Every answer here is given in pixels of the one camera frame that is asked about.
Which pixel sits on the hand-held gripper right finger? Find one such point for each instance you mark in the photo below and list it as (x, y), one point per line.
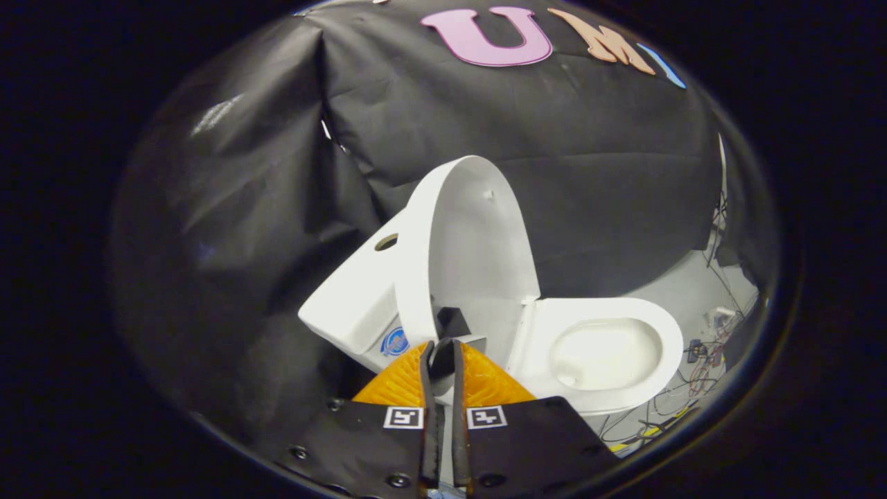
(527, 443)

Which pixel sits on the white ceramic toilet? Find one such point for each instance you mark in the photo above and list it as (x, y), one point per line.
(353, 298)

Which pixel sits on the black backdrop cloth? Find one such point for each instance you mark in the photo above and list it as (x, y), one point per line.
(554, 118)

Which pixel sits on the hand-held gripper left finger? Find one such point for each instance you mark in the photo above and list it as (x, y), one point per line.
(367, 443)

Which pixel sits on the white toilet lid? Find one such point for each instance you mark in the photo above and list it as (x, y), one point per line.
(478, 256)

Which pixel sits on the small black electronic box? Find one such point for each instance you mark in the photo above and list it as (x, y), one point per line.
(694, 350)

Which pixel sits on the black yellow hazard tape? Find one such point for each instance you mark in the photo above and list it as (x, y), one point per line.
(648, 432)

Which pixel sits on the black light stand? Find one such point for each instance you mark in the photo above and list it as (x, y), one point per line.
(719, 222)

